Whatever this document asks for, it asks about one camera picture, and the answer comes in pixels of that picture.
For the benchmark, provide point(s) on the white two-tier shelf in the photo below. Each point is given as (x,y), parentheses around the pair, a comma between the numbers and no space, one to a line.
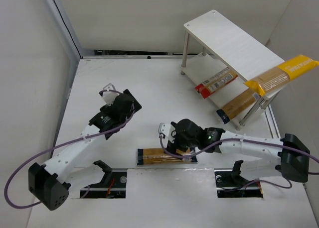
(212,43)

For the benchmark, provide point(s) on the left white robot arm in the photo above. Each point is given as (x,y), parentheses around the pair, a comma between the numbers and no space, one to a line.
(52,181)

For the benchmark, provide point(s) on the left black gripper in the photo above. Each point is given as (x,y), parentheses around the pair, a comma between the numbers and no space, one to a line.
(133,101)

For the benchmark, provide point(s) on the blue spaghetti bag front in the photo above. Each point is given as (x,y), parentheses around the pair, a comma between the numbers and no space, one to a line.
(156,156)

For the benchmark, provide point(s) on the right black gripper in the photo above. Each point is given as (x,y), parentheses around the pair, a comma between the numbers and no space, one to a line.
(173,146)

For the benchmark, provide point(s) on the dark blue spaghetti bag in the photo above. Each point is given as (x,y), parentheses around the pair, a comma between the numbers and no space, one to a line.
(237,105)

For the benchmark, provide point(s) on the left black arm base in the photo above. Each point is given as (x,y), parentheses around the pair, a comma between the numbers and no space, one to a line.
(112,185)

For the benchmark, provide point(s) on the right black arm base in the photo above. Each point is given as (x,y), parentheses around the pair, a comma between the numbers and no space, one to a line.
(230,184)

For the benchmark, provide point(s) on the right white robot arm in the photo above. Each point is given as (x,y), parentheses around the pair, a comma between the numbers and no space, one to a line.
(287,157)

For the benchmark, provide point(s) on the red spaghetti bag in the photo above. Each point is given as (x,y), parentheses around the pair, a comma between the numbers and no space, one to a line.
(215,83)

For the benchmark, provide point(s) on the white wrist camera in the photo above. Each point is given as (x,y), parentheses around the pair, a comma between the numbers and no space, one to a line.
(108,94)
(166,130)

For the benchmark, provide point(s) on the yellow spaghetti bag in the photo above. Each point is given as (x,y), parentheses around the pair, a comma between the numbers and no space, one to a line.
(282,74)

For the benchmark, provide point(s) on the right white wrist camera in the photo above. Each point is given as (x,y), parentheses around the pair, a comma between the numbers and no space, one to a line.
(166,130)

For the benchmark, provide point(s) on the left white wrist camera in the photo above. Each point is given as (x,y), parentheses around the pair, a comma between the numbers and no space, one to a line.
(108,94)

